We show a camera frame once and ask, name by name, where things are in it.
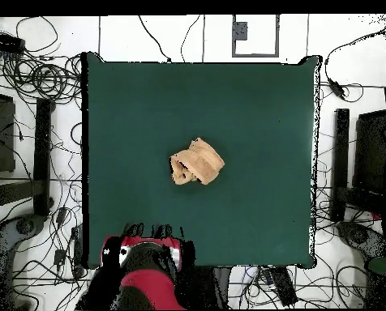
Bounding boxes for thin black cable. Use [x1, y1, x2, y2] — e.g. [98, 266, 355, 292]
[137, 15, 173, 63]
[180, 14, 202, 62]

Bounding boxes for tan terry towel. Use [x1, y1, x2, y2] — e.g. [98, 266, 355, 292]
[169, 137, 225, 186]

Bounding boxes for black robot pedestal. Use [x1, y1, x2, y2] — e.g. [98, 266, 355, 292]
[192, 266, 233, 310]

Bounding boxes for grey square floor frame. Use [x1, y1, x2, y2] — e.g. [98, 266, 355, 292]
[231, 14, 281, 58]

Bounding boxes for black stand base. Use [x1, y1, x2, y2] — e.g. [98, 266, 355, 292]
[329, 108, 386, 223]
[0, 97, 54, 218]

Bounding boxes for black power strip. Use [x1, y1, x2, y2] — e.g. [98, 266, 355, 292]
[0, 31, 26, 54]

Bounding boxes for office chair base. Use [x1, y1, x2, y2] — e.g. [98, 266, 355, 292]
[0, 215, 46, 260]
[337, 221, 386, 260]

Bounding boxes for small grey box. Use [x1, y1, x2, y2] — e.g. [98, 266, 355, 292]
[233, 21, 248, 41]

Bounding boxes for large black power adapter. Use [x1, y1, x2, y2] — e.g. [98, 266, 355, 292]
[269, 266, 298, 308]

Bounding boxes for black box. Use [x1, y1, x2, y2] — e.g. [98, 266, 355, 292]
[0, 92, 16, 173]
[353, 109, 386, 192]

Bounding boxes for coiled black cables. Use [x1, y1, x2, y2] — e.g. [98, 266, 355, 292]
[1, 54, 83, 104]

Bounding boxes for dark green table cloth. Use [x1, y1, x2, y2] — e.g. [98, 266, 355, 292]
[81, 51, 322, 270]

